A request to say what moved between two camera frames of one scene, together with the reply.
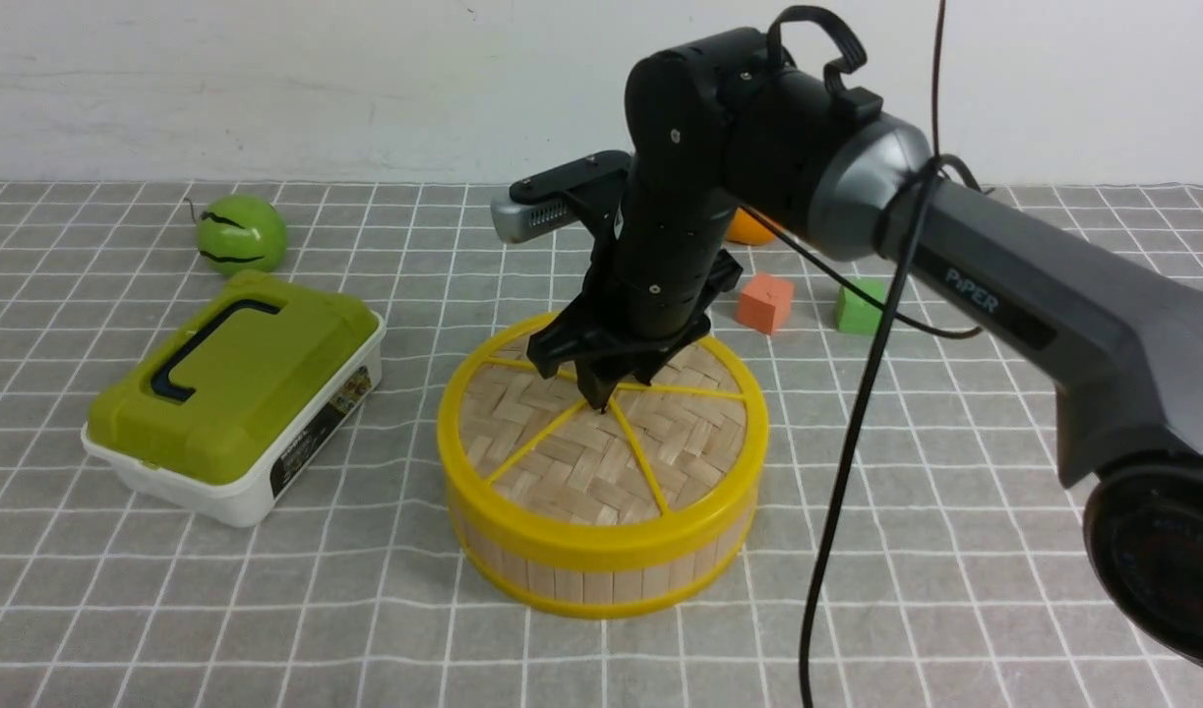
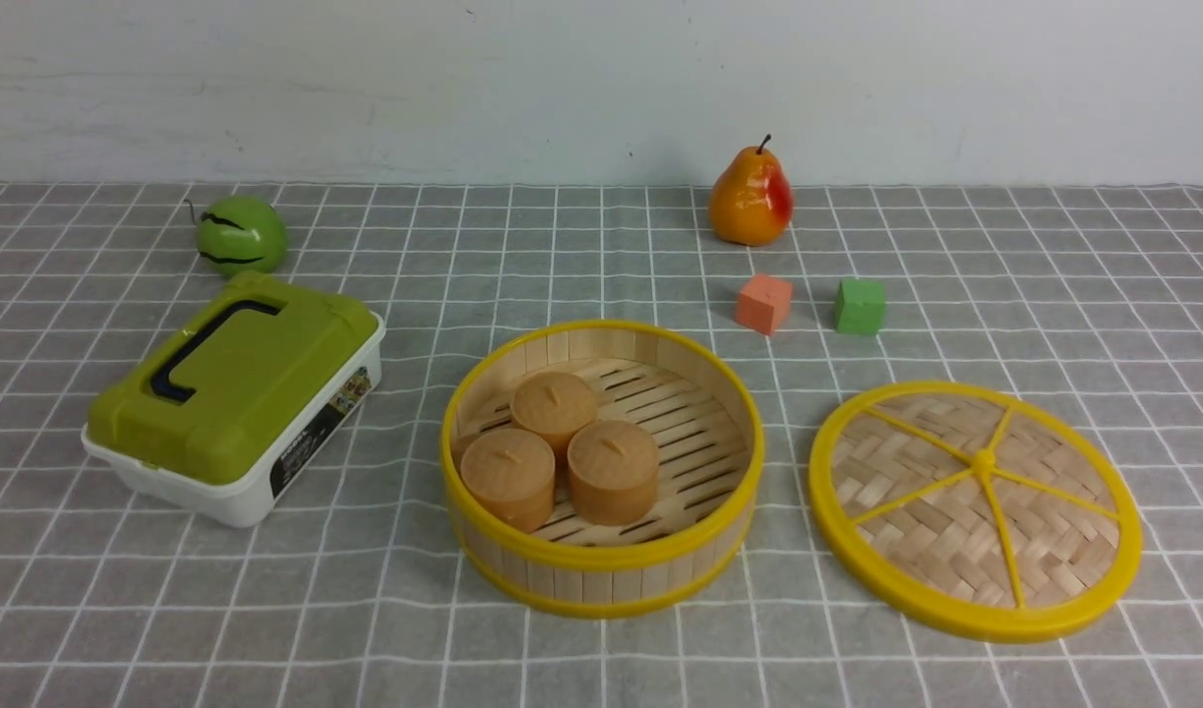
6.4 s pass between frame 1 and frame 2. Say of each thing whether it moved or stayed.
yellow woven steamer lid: moved
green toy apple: stayed
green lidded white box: stayed
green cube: stayed
